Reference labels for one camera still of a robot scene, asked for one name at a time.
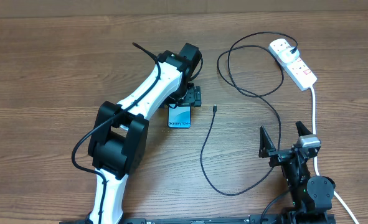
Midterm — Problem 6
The white power strip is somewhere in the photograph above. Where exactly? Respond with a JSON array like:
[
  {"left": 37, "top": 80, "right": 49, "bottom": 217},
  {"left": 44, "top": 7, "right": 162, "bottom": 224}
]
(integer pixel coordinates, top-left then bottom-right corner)
[{"left": 268, "top": 39, "right": 317, "bottom": 91}]

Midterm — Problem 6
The black USB charging cable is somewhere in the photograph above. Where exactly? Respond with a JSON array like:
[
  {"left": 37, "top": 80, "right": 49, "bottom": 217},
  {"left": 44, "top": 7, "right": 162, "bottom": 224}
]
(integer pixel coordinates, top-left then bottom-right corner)
[{"left": 200, "top": 31, "right": 299, "bottom": 197}]

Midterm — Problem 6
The cardboard wall panel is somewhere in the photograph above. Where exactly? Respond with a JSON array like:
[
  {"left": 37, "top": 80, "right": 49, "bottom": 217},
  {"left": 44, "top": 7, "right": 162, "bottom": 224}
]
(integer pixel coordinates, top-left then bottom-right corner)
[{"left": 0, "top": 0, "right": 368, "bottom": 18}]

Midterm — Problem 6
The white power strip cord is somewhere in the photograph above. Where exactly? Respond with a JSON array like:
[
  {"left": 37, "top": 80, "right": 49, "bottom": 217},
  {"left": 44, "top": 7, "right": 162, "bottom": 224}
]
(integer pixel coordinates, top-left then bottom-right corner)
[{"left": 309, "top": 86, "right": 361, "bottom": 224}]

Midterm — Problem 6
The Samsung Galaxy smartphone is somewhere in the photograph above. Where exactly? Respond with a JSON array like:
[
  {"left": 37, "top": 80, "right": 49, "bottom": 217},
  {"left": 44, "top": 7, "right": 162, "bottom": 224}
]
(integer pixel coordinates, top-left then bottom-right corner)
[{"left": 167, "top": 106, "right": 191, "bottom": 129}]

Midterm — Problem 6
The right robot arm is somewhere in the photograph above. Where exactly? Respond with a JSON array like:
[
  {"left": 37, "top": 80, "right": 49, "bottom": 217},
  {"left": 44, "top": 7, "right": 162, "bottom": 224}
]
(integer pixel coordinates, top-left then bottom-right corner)
[{"left": 258, "top": 121, "right": 336, "bottom": 223}]

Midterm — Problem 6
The white charger plug adapter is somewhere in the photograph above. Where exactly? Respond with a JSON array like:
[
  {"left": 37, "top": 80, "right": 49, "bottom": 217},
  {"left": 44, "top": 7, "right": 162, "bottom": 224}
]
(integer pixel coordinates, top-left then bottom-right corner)
[{"left": 278, "top": 48, "right": 300, "bottom": 65}]

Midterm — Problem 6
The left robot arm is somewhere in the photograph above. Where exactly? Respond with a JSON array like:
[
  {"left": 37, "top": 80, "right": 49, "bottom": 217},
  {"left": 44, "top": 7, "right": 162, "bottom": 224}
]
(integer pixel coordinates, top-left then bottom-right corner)
[{"left": 85, "top": 43, "right": 202, "bottom": 223}]

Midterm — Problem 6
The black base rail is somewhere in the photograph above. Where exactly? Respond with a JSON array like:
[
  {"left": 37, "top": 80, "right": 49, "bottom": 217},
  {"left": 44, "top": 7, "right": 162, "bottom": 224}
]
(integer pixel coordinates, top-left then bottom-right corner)
[{"left": 59, "top": 213, "right": 337, "bottom": 224}]

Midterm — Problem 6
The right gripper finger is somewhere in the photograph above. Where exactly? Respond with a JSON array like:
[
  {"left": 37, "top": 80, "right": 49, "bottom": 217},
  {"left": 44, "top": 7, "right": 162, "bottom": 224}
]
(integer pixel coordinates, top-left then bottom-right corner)
[
  {"left": 295, "top": 121, "right": 312, "bottom": 137},
  {"left": 258, "top": 126, "right": 276, "bottom": 158}
]

